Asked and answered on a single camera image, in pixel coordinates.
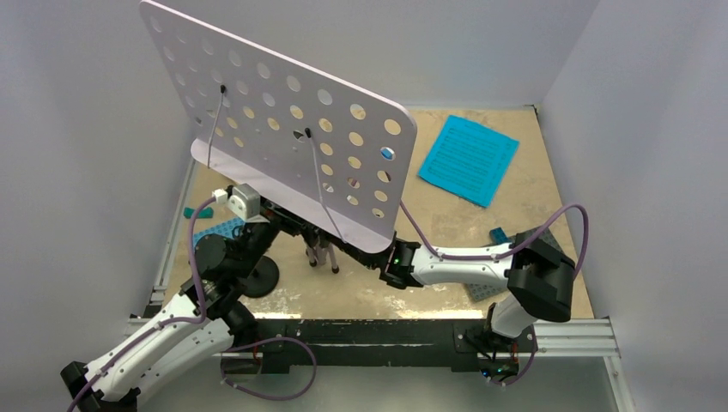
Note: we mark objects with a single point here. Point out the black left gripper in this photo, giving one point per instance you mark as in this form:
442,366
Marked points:
282,219

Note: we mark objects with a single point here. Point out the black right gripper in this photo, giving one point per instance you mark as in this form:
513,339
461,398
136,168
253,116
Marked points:
327,236

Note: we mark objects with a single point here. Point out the black microphone desk stand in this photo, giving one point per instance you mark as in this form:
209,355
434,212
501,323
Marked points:
262,280

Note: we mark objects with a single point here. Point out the lilac tripod music stand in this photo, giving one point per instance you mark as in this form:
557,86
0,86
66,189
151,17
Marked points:
302,138

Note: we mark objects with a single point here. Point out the teal sheet music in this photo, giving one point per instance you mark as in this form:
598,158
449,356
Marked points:
468,160

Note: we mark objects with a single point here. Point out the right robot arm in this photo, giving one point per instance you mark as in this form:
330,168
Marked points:
537,276

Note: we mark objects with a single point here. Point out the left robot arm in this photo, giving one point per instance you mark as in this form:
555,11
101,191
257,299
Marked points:
193,312

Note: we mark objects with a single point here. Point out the light blue brick baseplate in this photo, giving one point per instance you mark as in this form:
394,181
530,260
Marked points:
227,229

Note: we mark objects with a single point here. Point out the teal curved block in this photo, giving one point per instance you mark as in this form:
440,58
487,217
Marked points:
206,213

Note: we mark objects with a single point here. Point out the dark blue brick plate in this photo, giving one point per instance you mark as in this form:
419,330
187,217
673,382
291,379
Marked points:
498,236

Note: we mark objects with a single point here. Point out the blue white brick stack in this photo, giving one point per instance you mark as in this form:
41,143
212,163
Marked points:
387,153

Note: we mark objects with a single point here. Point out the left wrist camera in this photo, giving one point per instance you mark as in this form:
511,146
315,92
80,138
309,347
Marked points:
242,200

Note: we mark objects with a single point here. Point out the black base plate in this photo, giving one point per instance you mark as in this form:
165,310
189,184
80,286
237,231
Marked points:
461,345

